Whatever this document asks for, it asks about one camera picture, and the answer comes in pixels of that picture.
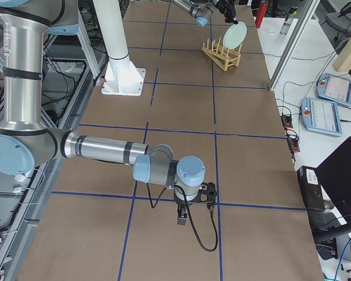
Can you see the far blue teach pendant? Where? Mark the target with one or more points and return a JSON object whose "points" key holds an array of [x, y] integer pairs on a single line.
{"points": [[334, 88]]}

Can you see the black monitor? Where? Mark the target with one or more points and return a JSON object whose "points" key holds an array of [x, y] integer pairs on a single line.
{"points": [[334, 175]]}

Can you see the brown paper table cover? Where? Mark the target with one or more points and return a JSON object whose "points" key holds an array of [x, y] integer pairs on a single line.
{"points": [[101, 225]]}

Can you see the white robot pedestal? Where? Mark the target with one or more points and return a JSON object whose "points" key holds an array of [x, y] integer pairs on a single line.
{"points": [[121, 77]]}

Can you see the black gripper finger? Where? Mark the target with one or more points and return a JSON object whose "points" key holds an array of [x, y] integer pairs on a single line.
{"points": [[228, 19], [234, 20]]}

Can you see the aluminium side frame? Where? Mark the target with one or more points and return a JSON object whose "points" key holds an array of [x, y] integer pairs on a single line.
{"points": [[25, 142]]}

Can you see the near blue teach pendant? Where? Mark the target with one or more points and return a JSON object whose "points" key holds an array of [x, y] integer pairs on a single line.
{"points": [[321, 116]]}

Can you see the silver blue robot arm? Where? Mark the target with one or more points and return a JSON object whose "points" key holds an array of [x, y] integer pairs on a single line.
{"points": [[203, 14]]}

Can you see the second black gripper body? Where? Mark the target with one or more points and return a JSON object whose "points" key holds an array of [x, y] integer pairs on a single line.
{"points": [[180, 202]]}

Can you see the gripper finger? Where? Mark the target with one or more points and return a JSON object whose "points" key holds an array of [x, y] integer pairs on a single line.
{"points": [[183, 218], [180, 218]]}

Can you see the light green plate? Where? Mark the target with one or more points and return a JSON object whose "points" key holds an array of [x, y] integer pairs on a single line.
{"points": [[235, 35]]}

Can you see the black orange adapter box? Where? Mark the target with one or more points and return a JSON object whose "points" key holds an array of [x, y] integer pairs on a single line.
{"points": [[287, 121]]}

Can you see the wooden plate rack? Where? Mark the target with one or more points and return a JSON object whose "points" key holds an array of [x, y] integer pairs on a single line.
{"points": [[221, 55]]}

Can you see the aluminium frame post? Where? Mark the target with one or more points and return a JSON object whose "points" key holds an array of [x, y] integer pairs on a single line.
{"points": [[306, 15]]}

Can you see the clear water bottle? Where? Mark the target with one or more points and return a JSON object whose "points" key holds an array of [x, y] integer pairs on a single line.
{"points": [[288, 20]]}

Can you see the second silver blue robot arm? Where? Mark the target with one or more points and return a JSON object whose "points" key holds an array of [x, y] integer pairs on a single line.
{"points": [[151, 164]]}

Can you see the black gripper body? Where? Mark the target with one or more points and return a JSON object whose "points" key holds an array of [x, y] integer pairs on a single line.
{"points": [[229, 11]]}

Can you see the black computer box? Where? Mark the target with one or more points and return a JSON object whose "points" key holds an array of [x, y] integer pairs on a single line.
{"points": [[310, 189]]}

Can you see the blue teach pendant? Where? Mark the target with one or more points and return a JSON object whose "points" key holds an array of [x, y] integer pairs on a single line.
{"points": [[321, 116], [334, 88]]}

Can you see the red cylinder bottle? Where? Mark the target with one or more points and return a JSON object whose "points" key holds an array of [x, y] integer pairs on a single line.
{"points": [[261, 13]]}

